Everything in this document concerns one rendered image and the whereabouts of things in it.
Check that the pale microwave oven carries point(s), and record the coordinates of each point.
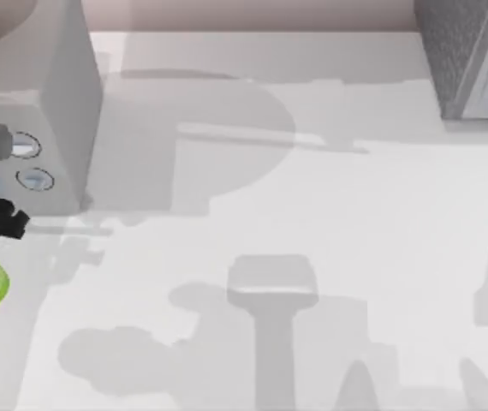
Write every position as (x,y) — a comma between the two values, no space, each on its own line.
(64,111)

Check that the large round microwave knob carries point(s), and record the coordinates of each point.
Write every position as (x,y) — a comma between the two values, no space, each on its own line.
(27,144)

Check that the small round microwave knob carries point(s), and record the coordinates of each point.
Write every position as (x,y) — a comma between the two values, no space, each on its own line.
(35,179)

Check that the grey cabinet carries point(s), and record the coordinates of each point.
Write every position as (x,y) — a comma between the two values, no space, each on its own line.
(445,51)

